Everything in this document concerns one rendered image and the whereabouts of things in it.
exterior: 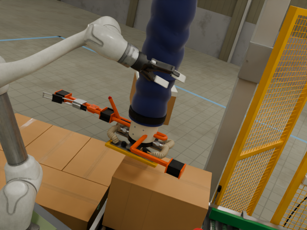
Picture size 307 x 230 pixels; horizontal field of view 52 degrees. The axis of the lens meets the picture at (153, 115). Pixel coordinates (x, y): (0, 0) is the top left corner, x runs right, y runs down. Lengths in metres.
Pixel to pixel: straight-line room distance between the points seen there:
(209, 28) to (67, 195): 8.69
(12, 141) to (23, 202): 0.29
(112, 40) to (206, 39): 9.32
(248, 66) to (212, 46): 7.77
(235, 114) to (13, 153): 1.88
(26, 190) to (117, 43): 0.81
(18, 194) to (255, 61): 1.95
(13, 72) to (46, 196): 1.24
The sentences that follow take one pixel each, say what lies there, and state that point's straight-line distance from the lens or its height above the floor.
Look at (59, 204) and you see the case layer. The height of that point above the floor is 0.54.
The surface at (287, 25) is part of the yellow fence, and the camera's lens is 2.15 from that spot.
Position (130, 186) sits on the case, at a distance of 1.94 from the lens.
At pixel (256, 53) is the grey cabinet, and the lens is 2.65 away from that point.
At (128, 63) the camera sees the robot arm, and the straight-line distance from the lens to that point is 1.25.
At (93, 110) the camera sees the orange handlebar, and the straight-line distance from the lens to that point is 2.02.
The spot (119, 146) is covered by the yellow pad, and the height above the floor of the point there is 1.12.
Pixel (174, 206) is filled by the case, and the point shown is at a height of 0.89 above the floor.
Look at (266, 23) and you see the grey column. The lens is 2.67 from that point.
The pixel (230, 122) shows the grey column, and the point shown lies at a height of 1.05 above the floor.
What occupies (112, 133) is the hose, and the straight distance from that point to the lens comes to 1.91.
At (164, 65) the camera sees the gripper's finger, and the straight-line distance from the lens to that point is 1.25.
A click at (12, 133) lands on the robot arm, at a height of 1.27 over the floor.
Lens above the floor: 2.12
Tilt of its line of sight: 25 degrees down
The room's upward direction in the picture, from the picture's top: 15 degrees clockwise
